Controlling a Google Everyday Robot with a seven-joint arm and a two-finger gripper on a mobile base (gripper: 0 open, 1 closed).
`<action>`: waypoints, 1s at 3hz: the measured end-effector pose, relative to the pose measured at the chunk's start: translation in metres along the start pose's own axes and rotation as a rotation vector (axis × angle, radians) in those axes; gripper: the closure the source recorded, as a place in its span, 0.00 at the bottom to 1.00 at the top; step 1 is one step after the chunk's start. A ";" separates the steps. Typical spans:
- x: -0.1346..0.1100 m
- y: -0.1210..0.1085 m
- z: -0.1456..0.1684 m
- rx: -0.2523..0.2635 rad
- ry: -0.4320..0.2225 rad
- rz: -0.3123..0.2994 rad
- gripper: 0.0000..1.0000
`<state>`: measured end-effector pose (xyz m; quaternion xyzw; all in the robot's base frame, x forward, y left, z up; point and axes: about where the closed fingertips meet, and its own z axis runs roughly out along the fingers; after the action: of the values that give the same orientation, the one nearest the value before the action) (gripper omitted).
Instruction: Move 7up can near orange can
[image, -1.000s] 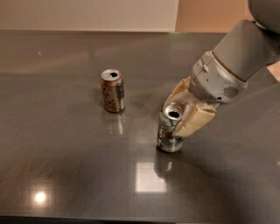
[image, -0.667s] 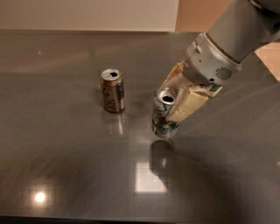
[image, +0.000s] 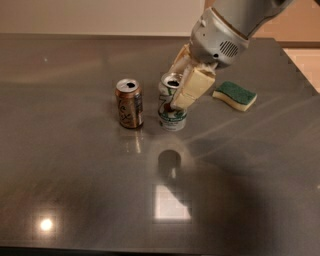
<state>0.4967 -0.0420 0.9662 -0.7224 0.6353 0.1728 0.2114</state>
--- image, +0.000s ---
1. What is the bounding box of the green yellow sponge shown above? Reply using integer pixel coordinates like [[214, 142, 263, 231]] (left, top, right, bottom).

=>
[[213, 81, 257, 112]]

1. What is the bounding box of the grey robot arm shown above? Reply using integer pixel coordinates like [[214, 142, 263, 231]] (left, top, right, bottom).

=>
[[170, 0, 294, 109]]

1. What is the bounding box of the green white 7up can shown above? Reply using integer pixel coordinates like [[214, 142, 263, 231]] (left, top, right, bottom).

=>
[[158, 73, 187, 131]]

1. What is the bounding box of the orange soda can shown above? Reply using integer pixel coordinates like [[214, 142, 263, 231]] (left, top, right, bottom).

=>
[[115, 78, 143, 129]]

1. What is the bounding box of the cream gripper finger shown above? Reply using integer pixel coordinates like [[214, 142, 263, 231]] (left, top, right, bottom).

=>
[[169, 44, 193, 74], [170, 64, 216, 110]]

